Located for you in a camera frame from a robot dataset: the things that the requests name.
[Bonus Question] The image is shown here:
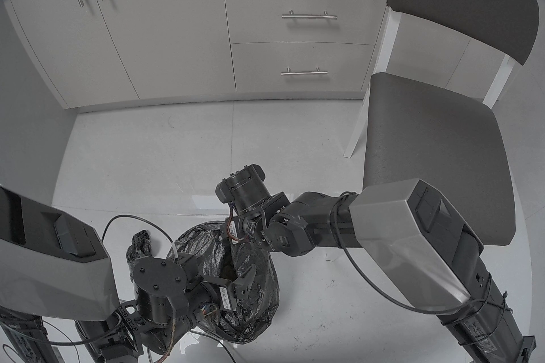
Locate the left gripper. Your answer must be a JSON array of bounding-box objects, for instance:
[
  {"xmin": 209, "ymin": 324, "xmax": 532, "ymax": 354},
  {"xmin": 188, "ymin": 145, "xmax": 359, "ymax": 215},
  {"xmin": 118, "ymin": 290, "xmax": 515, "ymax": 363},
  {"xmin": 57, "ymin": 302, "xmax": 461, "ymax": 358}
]
[{"xmin": 188, "ymin": 265, "xmax": 257, "ymax": 314}]

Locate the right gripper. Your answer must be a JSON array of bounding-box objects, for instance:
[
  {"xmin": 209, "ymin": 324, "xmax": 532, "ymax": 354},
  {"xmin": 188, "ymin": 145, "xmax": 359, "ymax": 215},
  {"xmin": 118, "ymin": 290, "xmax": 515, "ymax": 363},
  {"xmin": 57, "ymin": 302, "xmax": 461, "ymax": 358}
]
[{"xmin": 225, "ymin": 218, "xmax": 267, "ymax": 247}]

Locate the black plastic bag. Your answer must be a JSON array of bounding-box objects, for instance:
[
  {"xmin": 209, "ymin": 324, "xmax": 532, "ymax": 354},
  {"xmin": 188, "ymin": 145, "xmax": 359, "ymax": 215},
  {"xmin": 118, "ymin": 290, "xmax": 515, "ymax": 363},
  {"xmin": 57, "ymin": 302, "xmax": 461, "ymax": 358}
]
[{"xmin": 172, "ymin": 221, "xmax": 280, "ymax": 343}]

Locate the black plastic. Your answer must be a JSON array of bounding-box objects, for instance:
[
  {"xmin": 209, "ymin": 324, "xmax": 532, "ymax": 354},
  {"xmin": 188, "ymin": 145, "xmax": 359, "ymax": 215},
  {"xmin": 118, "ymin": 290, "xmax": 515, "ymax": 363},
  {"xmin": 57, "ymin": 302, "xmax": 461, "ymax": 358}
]
[{"xmin": 126, "ymin": 230, "xmax": 155, "ymax": 268}]

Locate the grey chair with white legs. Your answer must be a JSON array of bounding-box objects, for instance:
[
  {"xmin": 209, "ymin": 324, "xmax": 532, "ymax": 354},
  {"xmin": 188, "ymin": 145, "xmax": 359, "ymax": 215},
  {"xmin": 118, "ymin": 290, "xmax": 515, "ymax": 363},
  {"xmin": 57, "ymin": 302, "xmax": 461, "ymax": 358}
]
[{"xmin": 343, "ymin": 0, "xmax": 540, "ymax": 247}]

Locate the beige cabinet with drawers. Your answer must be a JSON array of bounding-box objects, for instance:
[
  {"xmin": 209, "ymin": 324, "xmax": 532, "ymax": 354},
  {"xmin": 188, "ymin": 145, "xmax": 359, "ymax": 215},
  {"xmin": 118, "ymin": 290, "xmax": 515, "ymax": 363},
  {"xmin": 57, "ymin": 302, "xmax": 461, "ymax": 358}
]
[{"xmin": 0, "ymin": 0, "xmax": 545, "ymax": 113}]

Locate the grey glossy panel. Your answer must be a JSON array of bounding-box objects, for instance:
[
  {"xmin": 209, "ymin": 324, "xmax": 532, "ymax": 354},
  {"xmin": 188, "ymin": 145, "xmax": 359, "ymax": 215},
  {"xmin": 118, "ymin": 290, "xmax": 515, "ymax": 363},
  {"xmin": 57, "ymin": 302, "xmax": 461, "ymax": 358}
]
[{"xmin": 0, "ymin": 0, "xmax": 77, "ymax": 209}]

